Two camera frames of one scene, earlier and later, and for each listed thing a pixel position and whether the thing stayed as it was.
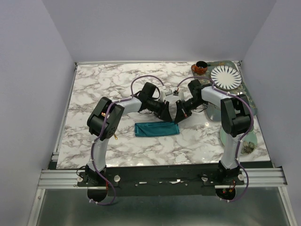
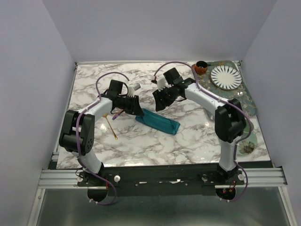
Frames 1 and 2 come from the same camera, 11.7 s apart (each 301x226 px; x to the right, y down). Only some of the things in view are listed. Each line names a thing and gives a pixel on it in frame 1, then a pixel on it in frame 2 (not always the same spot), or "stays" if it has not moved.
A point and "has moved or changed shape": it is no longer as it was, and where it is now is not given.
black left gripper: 163,112 -> 135,108
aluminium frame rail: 69,178 stays
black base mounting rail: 159,181 stays
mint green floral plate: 248,144 stays
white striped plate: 226,77 stays
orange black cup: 200,68 stays
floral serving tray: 243,89 stays
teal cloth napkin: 156,128 has moved or changed shape
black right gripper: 180,114 -> 158,96
